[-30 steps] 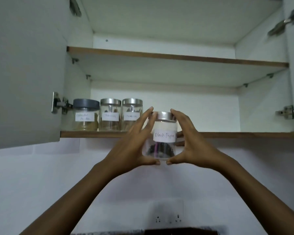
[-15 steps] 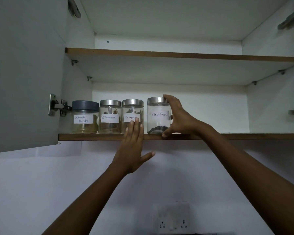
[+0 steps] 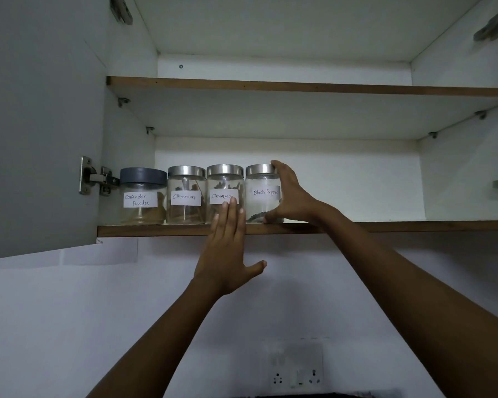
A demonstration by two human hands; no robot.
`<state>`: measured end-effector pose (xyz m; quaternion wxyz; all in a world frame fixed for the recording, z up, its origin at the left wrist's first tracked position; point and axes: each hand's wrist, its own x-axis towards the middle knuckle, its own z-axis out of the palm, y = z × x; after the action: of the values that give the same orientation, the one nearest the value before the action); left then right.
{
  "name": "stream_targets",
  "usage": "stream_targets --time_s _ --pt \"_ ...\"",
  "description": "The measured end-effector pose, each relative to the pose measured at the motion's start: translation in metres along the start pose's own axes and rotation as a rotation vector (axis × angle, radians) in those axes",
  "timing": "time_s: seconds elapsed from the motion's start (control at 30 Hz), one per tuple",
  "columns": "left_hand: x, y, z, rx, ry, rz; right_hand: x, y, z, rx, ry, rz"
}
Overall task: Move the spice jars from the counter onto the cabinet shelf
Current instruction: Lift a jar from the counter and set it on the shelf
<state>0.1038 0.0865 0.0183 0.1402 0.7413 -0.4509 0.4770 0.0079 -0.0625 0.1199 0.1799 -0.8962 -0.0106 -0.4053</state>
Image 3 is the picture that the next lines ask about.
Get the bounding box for person's left hand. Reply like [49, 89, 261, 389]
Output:
[193, 197, 268, 297]

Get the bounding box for cinnamon jar silver lid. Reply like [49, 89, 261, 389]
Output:
[245, 163, 284, 224]
[206, 164, 246, 224]
[167, 165, 207, 224]

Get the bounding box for person's left forearm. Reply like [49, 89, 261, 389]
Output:
[87, 279, 227, 398]

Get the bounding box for coriander jar grey lid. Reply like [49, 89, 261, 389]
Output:
[119, 167, 168, 225]

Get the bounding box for white wall socket plate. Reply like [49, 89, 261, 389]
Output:
[267, 342, 324, 392]

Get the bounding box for brown wooden wall cabinet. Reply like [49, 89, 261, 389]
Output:
[0, 0, 498, 261]

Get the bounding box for person's right forearm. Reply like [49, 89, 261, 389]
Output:
[311, 201, 498, 398]

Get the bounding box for person's right hand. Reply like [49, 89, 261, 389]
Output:
[263, 160, 331, 227]

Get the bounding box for white cabinet shelf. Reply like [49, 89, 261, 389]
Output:
[106, 76, 498, 140]

